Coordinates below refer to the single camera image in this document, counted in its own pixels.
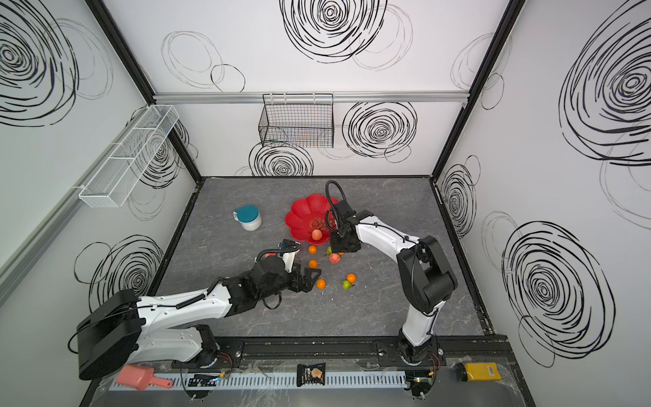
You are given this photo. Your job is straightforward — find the purple fake grape bunch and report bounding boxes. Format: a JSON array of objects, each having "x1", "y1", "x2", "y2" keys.
[{"x1": 310, "y1": 216, "x2": 334, "y2": 232}]

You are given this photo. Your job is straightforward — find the red flower-shaped fruit bowl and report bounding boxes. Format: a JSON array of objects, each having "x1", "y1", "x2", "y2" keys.
[{"x1": 285, "y1": 194, "x2": 335, "y2": 246}]

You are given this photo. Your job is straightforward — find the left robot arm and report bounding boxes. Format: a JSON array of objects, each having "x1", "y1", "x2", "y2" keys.
[{"x1": 73, "y1": 257, "x2": 321, "y2": 381}]

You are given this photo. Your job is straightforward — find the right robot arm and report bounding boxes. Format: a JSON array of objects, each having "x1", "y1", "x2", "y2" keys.
[{"x1": 325, "y1": 210, "x2": 458, "y2": 366}]

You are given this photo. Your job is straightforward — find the white mug with teal lid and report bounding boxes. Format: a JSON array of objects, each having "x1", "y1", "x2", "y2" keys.
[{"x1": 233, "y1": 205, "x2": 263, "y2": 232}]

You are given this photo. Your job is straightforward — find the black snack packet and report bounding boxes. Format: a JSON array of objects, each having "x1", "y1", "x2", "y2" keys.
[{"x1": 296, "y1": 362, "x2": 327, "y2": 388}]

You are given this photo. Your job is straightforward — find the pink plastic scoop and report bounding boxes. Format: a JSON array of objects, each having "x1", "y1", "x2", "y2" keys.
[{"x1": 116, "y1": 365, "x2": 173, "y2": 391}]

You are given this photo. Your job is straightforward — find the yellow black-capped container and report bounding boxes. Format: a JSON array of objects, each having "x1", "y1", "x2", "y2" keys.
[{"x1": 454, "y1": 362, "x2": 502, "y2": 382}]

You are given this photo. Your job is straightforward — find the white slotted cable duct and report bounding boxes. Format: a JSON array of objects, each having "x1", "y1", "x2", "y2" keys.
[{"x1": 108, "y1": 370, "x2": 409, "y2": 392}]

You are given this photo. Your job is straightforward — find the black wire basket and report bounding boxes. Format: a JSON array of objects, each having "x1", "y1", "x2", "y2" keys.
[{"x1": 258, "y1": 93, "x2": 335, "y2": 149}]

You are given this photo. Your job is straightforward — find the white mesh wall shelf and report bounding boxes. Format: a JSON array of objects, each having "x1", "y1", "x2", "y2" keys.
[{"x1": 79, "y1": 105, "x2": 180, "y2": 209}]

